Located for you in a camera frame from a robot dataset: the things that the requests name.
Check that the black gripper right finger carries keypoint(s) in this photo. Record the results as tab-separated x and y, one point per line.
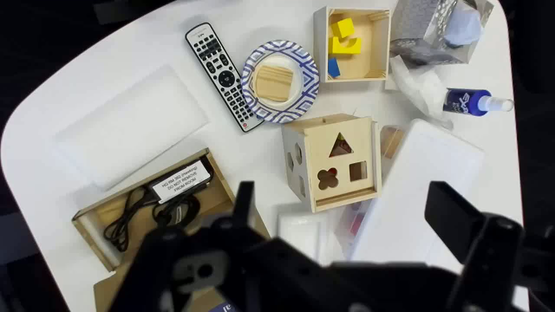
453	219

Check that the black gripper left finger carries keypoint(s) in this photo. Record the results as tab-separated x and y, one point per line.
245	201

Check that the wooden shape sorter box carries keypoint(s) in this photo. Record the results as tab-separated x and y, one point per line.
333	160

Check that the open cardboard box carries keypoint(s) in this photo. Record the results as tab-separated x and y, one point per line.
116	226

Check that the white plastic container lid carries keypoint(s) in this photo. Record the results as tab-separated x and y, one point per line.
394	227

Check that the blue shape block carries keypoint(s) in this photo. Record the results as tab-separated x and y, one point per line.
333	68

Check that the yellow shape blocks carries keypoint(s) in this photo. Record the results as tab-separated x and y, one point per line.
344	40

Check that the open wooden tray box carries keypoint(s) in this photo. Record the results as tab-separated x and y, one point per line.
371	26

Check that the wooden block on plate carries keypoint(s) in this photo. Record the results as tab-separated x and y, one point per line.
273	84

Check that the blue sanitizer bottle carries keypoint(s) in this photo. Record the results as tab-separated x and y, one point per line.
474	103

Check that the blue patterned paper plate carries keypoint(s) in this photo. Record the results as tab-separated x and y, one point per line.
304	87

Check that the clear plastic bag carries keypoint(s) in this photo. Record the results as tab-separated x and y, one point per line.
423	89

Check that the black remote control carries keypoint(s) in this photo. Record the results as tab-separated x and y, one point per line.
222	73

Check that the grey tissue box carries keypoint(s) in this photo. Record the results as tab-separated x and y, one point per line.
437	32

